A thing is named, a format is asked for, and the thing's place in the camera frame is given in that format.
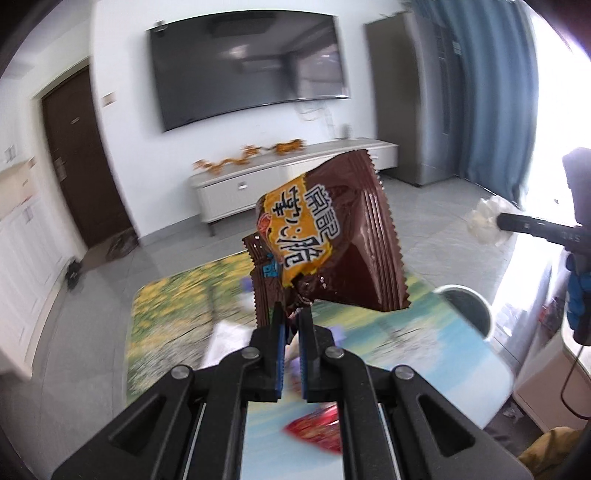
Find brown snack packet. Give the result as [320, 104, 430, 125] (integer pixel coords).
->
[242, 150, 413, 330]

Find television cables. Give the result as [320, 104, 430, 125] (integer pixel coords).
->
[295, 99, 338, 139]

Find white television cabinet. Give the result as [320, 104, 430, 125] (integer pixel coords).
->
[190, 138, 400, 236]

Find person's right hand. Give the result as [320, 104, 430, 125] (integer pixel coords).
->
[567, 265, 591, 344]

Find dark brown door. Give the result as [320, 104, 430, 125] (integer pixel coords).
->
[41, 69, 137, 250]

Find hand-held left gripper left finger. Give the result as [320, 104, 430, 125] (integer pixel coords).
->
[50, 302, 284, 480]

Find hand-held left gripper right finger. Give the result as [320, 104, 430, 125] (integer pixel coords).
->
[298, 309, 533, 480]

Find black cable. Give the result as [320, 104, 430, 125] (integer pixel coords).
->
[560, 344, 591, 418]

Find black shoes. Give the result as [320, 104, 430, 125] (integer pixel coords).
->
[65, 258, 85, 291]

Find orange dragon ornament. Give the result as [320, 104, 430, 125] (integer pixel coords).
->
[193, 144, 266, 175]

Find white round waste bin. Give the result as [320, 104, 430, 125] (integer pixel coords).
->
[434, 285, 494, 342]

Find yellow jacket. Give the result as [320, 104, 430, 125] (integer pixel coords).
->
[517, 427, 587, 480]

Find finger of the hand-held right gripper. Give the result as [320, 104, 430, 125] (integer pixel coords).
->
[496, 211, 579, 246]

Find grey refrigerator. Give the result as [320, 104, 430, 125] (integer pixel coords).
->
[364, 11, 467, 188]

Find orange tiger ornament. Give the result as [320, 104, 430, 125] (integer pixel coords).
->
[271, 139, 308, 157]

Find white wall cabinets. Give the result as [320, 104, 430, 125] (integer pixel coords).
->
[0, 157, 77, 370]

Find wall-mounted black television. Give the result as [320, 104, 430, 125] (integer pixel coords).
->
[148, 9, 352, 134]

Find brown doormat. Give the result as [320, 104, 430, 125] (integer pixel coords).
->
[83, 231, 139, 271]

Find white tissue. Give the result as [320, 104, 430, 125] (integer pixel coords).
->
[466, 195, 515, 246]

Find red plastic wrapper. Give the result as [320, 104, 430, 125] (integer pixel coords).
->
[284, 401, 343, 455]

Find blue curtain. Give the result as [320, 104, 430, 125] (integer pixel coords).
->
[411, 0, 541, 208]

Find white side cabinet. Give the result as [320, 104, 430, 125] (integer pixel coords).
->
[512, 258, 591, 435]

